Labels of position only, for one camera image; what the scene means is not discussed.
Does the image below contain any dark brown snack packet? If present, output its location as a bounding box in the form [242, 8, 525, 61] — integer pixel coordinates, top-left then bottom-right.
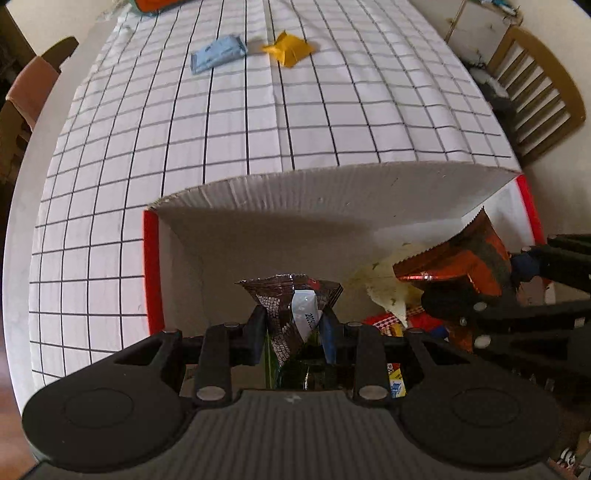
[238, 273, 342, 367]

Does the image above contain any pale yellow snack packet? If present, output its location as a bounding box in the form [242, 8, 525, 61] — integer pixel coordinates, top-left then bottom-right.
[346, 243, 426, 328]

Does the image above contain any red brown snack packet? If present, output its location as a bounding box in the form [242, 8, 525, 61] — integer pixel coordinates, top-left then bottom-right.
[392, 207, 514, 351]

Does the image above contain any green snack packet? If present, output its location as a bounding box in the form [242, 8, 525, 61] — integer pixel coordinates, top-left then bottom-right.
[263, 331, 283, 389]

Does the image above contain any red checkered snack packet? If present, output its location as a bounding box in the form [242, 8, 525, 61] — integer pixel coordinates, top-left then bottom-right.
[362, 307, 447, 399]

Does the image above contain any white red cardboard box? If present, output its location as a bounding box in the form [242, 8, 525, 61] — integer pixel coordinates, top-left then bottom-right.
[143, 162, 544, 336]

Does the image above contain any wooden chair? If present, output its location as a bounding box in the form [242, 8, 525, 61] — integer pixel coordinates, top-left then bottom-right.
[487, 25, 586, 167]

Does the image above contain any white black grid tablecloth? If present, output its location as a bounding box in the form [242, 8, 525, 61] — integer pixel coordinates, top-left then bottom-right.
[29, 1, 519, 388]

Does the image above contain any light blue snack packet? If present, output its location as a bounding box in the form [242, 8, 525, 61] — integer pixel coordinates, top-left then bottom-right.
[190, 35, 247, 75]

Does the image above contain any white cabinet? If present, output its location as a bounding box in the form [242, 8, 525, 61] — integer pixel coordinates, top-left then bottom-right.
[444, 1, 523, 63]

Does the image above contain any pink cushioned chair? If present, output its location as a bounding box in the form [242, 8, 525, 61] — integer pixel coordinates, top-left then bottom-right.
[1, 36, 79, 184]

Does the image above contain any orange green tissue box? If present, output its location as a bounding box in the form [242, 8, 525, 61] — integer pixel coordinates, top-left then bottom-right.
[128, 0, 182, 14]

